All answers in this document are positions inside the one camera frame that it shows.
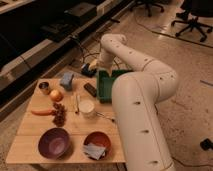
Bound black office chair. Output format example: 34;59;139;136
171;0;213;42
130;0;164;17

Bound green plastic tray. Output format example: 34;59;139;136
97;69;127;103

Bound yellow cheese wedge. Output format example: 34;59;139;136
89;59;98;70

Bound small metal can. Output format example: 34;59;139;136
39;82;50;95

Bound white knife utensil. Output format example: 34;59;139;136
74;93;80;114

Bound metal spoon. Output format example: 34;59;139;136
96;112;115;123

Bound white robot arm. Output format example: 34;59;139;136
98;34;179;171

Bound black box on shelf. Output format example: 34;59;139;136
64;2;97;25

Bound bunch of dark grapes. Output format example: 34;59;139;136
53;103;66;127

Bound red-brown bowl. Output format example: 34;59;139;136
83;131;111;154

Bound blue sponge block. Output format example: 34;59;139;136
60;72;74;91

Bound orange apple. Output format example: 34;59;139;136
49;89;63;102

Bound black object on floor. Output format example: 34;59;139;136
200;138;213;150

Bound orange carrot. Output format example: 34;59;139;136
31;109;53;116

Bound purple bowl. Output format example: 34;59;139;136
38;128;70;159

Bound blue-grey towel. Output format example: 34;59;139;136
83;143;106;160

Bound black floor cables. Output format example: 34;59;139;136
69;33;122;69

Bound black power adapter box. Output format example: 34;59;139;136
81;63;97;77

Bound black remote control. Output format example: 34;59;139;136
84;83;97;97

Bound white paper cup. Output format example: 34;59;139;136
79;100;95;118

